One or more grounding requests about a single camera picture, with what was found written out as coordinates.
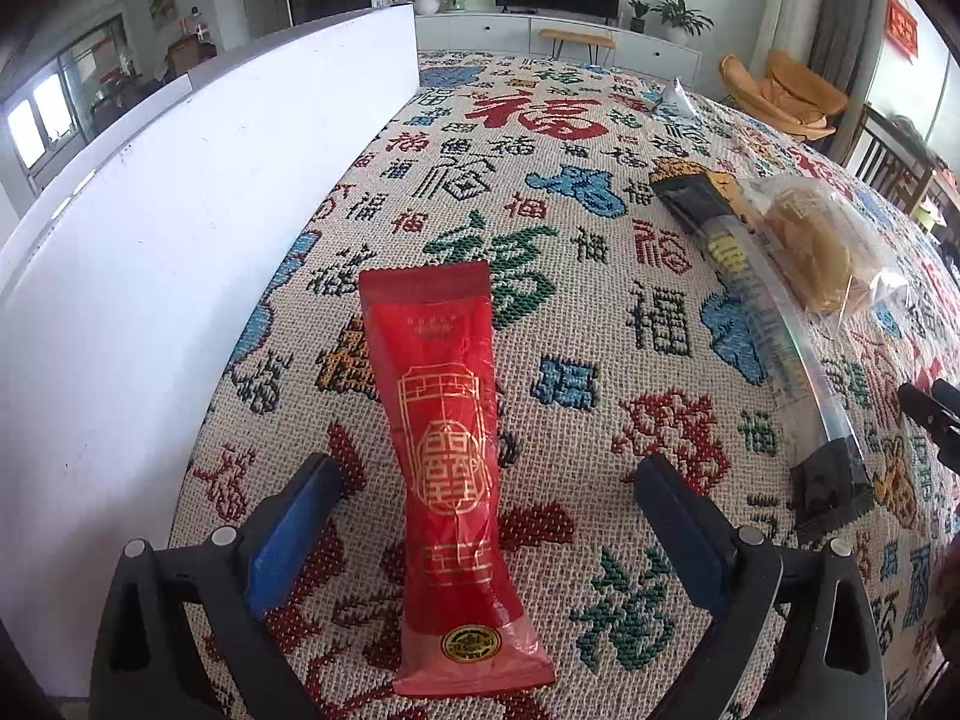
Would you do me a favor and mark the dining table with chairs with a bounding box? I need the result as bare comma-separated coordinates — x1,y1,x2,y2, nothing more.
161,30,218,80

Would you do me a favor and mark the orange lounge chair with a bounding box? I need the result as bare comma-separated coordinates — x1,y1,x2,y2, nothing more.
720,49,848,142

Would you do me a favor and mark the pastry in clear bag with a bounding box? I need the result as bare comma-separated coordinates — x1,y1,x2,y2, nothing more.
739,171,912,323

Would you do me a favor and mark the red gold-print snack packet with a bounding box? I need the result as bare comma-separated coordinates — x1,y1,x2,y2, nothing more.
358,260,557,698

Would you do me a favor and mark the small clear wrapper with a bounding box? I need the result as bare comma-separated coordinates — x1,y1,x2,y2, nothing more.
646,77,702,121

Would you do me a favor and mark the white television cabinet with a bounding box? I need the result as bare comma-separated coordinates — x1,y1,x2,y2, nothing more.
415,10,702,87

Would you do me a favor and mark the wooden bench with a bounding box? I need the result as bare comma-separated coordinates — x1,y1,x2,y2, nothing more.
538,28,617,68

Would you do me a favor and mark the dark wooden chair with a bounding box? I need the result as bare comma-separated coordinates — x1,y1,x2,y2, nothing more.
847,105,938,215

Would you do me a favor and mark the grey curtain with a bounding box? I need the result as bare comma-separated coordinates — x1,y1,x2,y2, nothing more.
810,0,890,98

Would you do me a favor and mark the red wall hanging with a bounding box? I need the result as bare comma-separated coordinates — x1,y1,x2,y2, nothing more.
885,0,920,61

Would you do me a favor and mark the printed woven blanket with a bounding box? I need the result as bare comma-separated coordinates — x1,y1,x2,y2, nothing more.
169,49,960,720

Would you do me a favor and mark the large leafy potted plant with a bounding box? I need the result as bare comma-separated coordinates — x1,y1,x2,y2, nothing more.
651,0,713,44

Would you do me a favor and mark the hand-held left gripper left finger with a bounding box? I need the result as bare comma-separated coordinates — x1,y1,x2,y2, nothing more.
88,452,350,720

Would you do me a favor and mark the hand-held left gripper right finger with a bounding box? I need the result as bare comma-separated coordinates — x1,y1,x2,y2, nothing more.
632,454,890,720

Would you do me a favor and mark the long clear black-ended packet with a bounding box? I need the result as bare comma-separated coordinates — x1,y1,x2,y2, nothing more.
649,157,877,545

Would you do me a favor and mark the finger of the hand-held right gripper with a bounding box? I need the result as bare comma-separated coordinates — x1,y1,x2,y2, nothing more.
896,379,960,466

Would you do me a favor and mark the balcony glass door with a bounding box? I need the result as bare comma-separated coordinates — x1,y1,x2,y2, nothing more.
0,11,128,181

